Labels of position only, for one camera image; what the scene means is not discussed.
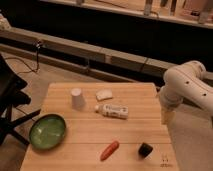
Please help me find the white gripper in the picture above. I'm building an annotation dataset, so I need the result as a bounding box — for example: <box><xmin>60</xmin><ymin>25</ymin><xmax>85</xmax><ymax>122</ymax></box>
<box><xmin>159</xmin><ymin>86</ymin><xmax>182</xmax><ymax>125</ymax></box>

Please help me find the white ceramic cup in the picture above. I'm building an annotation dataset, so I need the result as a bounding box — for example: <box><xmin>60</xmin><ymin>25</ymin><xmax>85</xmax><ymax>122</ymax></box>
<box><xmin>71</xmin><ymin>88</ymin><xmax>85</xmax><ymax>109</ymax></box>

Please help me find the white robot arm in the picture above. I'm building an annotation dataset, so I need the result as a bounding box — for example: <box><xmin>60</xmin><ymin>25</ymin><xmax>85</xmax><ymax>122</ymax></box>
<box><xmin>158</xmin><ymin>61</ymin><xmax>213</xmax><ymax>125</ymax></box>

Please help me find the black round cap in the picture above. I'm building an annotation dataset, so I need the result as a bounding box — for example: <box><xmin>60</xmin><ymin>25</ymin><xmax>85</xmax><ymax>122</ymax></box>
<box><xmin>138</xmin><ymin>143</ymin><xmax>153</xmax><ymax>158</ymax></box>

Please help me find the white plastic bottle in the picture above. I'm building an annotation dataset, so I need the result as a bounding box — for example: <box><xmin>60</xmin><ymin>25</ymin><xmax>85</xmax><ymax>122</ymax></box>
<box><xmin>95</xmin><ymin>104</ymin><xmax>128</xmax><ymax>119</ymax></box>

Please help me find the wooden table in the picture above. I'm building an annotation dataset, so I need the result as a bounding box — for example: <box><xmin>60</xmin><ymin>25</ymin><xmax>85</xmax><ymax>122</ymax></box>
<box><xmin>21</xmin><ymin>83</ymin><xmax>179</xmax><ymax>171</ymax></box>

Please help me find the orange carrot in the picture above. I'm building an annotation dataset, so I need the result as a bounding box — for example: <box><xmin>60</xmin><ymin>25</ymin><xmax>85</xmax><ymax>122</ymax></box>
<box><xmin>100</xmin><ymin>141</ymin><xmax>119</xmax><ymax>161</ymax></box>

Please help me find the green bowl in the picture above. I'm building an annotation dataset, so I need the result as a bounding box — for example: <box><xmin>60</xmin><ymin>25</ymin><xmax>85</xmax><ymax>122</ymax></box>
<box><xmin>29</xmin><ymin>114</ymin><xmax>66</xmax><ymax>150</ymax></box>

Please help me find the black office chair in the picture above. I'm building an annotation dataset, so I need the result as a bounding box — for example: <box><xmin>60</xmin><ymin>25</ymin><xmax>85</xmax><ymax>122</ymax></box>
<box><xmin>0</xmin><ymin>54</ymin><xmax>40</xmax><ymax>145</ymax></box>

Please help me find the black floor cable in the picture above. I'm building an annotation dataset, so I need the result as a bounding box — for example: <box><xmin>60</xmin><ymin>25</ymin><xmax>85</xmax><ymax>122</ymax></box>
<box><xmin>3</xmin><ymin>39</ymin><xmax>44</xmax><ymax>76</ymax></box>

